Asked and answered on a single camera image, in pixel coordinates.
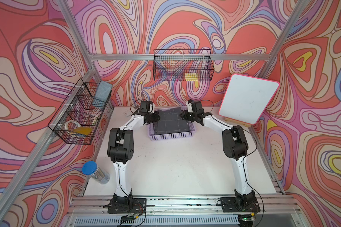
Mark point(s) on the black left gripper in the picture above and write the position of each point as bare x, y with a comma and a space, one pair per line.
156, 117

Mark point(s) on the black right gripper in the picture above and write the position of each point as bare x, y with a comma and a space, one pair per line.
184, 117

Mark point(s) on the dark grey grid pillowcase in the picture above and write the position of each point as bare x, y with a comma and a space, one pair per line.
171, 122

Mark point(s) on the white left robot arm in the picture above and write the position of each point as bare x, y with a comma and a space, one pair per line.
120, 150

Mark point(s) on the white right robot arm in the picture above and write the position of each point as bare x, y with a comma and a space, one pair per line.
235, 147

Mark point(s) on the purple plastic basket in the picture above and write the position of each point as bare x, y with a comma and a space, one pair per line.
154, 137

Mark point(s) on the white remote control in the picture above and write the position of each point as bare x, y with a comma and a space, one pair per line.
129, 112

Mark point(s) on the yellow sponge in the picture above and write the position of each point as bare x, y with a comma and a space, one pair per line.
191, 77

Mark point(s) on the wooden whiteboard stand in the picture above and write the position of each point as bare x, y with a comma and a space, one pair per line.
236, 122

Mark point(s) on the pink framed whiteboard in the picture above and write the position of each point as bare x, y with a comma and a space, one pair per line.
247, 97

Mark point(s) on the grey blue sponge block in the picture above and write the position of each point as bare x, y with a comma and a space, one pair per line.
103, 91

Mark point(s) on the yellow flat card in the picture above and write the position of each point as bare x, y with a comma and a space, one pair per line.
81, 131

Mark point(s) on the blue lidded clear jar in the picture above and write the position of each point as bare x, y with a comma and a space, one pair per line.
94, 171

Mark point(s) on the white tape roll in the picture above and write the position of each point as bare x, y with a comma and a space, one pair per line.
71, 125

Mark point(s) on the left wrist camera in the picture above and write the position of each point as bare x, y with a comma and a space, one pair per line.
151, 107

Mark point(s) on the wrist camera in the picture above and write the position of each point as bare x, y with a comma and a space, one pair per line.
189, 105
151, 107

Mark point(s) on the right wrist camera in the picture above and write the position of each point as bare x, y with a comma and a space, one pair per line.
189, 105

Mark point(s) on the black wire basket back wall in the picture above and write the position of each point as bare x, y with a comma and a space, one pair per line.
172, 64

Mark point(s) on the black wire basket wall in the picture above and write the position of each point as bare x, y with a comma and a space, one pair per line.
80, 106
172, 64

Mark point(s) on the black wire basket left wall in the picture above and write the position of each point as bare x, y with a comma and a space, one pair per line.
80, 106

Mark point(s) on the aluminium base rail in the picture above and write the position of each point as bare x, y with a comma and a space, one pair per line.
272, 210

